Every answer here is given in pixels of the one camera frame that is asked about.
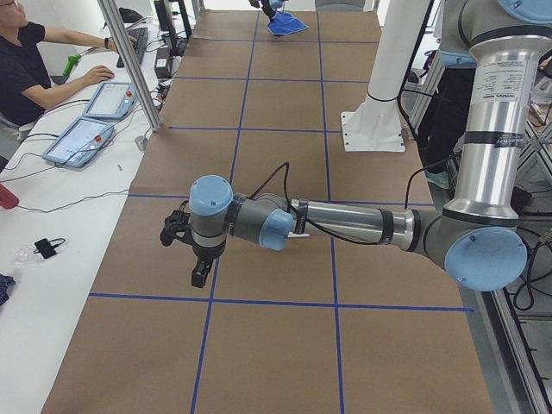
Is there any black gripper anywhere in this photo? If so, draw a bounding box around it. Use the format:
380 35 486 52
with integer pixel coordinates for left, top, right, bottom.
191 241 226 288

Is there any blue grey towel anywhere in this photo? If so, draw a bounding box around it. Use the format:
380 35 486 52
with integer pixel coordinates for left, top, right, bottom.
267 12 309 36

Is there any brown paper table cover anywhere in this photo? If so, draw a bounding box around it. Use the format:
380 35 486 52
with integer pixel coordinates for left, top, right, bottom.
41 9 536 414

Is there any small black device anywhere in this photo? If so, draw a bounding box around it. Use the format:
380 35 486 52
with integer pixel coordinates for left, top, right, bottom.
34 237 66 260

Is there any lower teach pendant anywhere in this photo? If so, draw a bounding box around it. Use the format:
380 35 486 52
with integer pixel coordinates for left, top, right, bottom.
41 116 114 168

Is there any teach pendant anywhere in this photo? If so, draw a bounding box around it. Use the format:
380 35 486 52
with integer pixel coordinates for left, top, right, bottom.
83 82 135 121
41 116 114 168

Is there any upper teach pendant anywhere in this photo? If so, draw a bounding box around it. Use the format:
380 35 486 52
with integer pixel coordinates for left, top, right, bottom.
83 82 135 121

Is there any red object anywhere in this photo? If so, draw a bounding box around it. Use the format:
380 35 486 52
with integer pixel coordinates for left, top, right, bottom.
0 185 20 210

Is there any black monitor stand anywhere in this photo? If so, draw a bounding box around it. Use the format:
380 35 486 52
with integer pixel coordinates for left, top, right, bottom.
153 0 192 57

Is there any black keyboard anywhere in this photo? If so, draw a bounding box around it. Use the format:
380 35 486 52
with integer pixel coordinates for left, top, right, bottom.
127 27 148 64

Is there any green tool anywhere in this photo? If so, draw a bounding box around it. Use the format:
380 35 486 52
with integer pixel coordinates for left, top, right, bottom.
63 54 81 77

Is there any seated person in black shirt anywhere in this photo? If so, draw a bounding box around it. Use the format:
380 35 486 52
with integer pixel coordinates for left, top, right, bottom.
1 1 117 127

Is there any standing person in black trousers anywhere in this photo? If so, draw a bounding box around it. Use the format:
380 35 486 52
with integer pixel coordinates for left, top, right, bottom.
418 67 475 190

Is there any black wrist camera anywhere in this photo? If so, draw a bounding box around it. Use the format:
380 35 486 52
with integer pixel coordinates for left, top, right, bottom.
160 210 191 247

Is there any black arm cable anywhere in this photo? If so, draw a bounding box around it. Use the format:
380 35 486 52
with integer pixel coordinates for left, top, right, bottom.
248 161 458 245

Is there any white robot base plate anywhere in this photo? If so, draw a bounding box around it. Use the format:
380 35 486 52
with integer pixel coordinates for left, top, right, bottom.
342 1 407 152

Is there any aluminium frame post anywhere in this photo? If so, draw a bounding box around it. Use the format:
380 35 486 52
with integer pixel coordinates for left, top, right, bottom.
97 0 160 132

